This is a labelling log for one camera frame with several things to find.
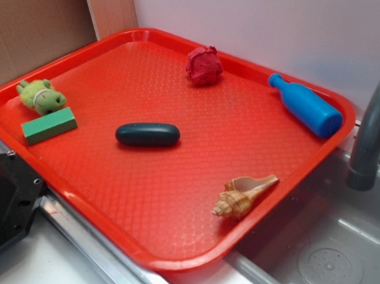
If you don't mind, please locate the red plastic tray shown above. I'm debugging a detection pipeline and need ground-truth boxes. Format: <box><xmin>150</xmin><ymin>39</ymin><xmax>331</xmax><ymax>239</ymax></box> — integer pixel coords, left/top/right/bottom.
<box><xmin>0</xmin><ymin>28</ymin><xmax>355</xmax><ymax>272</ymax></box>

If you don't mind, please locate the dark green oval capsule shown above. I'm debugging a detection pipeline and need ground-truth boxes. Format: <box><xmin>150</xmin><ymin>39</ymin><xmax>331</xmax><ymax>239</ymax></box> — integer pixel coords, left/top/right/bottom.
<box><xmin>115</xmin><ymin>122</ymin><xmax>180</xmax><ymax>147</ymax></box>

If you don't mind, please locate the tan conch seashell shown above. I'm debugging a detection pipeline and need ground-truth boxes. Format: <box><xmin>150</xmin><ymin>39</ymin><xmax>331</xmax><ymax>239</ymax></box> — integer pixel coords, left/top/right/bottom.
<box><xmin>211</xmin><ymin>174</ymin><xmax>279</xmax><ymax>220</ymax></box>

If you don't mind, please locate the crumpled red paper ball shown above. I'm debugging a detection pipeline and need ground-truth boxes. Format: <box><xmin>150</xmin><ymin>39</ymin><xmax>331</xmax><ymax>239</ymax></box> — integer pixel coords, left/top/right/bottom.
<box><xmin>185</xmin><ymin>46</ymin><xmax>223</xmax><ymax>86</ymax></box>

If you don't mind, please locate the green rectangular block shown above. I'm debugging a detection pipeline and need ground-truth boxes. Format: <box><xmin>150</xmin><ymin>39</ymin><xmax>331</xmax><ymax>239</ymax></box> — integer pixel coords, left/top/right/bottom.
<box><xmin>21</xmin><ymin>108</ymin><xmax>77</xmax><ymax>145</ymax></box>

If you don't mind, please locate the blue plastic bottle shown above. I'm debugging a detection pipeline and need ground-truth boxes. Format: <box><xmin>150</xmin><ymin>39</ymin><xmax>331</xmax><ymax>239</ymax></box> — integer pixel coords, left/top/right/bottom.
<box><xmin>268</xmin><ymin>73</ymin><xmax>343</xmax><ymax>138</ymax></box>

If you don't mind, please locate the green plush toy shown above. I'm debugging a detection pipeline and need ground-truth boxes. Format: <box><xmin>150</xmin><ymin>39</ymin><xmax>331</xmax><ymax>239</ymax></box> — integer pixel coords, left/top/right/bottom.
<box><xmin>16</xmin><ymin>79</ymin><xmax>67</xmax><ymax>116</ymax></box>

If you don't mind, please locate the grey toy sink basin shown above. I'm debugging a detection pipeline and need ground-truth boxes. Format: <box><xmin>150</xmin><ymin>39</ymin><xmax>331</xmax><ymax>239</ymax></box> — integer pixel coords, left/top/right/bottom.
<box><xmin>161</xmin><ymin>106</ymin><xmax>380</xmax><ymax>284</ymax></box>

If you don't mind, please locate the brown cardboard panel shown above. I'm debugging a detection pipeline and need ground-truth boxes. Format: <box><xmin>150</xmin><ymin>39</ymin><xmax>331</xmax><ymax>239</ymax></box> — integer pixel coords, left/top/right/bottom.
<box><xmin>0</xmin><ymin>0</ymin><xmax>137</xmax><ymax>86</ymax></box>

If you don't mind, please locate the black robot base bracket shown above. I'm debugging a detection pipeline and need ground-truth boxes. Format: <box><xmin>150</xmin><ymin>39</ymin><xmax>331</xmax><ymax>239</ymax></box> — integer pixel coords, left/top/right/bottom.
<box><xmin>0</xmin><ymin>153</ymin><xmax>44</xmax><ymax>253</ymax></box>

